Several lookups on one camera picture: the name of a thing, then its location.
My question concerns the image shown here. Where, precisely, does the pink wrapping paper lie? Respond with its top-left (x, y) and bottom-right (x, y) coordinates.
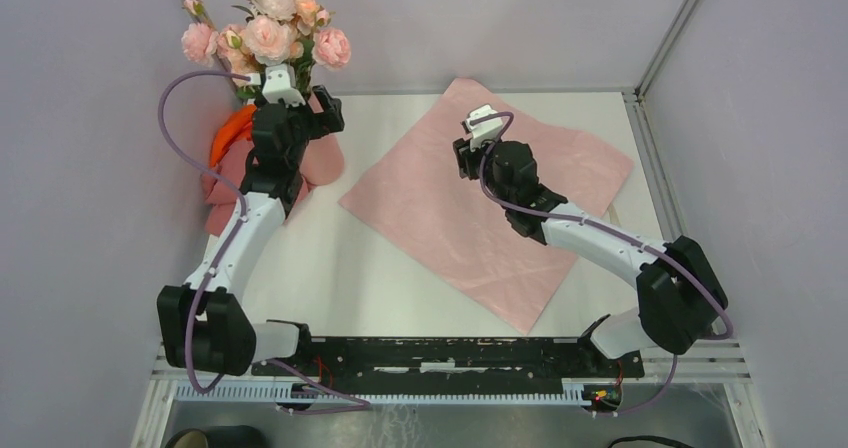
top-left (340, 78), bottom-right (657, 336)

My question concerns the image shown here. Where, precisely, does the cream printed ribbon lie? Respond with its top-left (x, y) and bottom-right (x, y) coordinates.
top-left (603, 193), bottom-right (626, 227)

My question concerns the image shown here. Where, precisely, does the light pink rose stem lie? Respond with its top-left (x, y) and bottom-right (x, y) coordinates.
top-left (241, 15), bottom-right (297, 66)

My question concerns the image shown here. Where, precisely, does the peach rose stem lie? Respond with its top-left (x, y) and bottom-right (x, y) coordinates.
top-left (288, 0), bottom-right (332, 61)

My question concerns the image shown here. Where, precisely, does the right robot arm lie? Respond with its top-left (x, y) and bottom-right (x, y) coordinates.
top-left (453, 139), bottom-right (728, 376)

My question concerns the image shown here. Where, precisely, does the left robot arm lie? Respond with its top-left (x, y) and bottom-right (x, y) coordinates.
top-left (156, 85), bottom-right (345, 376)

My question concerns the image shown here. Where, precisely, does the pink cylindrical vase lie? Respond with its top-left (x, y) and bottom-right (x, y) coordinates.
top-left (300, 134), bottom-right (345, 189)

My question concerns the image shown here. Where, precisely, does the pink cloth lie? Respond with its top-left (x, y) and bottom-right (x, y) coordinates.
top-left (201, 145), bottom-right (313, 238)

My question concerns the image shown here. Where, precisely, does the orange cloth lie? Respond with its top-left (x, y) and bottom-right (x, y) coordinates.
top-left (208, 104), bottom-right (257, 168)

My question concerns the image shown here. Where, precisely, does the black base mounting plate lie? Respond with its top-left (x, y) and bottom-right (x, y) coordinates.
top-left (286, 336), bottom-right (645, 395)

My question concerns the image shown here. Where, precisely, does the black round object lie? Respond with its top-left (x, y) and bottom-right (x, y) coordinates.
top-left (164, 425), bottom-right (269, 448)

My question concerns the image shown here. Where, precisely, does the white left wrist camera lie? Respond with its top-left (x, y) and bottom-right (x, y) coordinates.
top-left (247, 64), bottom-right (307, 108)

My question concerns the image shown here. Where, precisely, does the white slotted cable duct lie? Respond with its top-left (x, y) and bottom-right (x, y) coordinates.
top-left (173, 379), bottom-right (621, 408)

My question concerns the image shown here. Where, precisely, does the black floor cable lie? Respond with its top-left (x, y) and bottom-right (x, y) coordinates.
top-left (606, 434), bottom-right (697, 448)

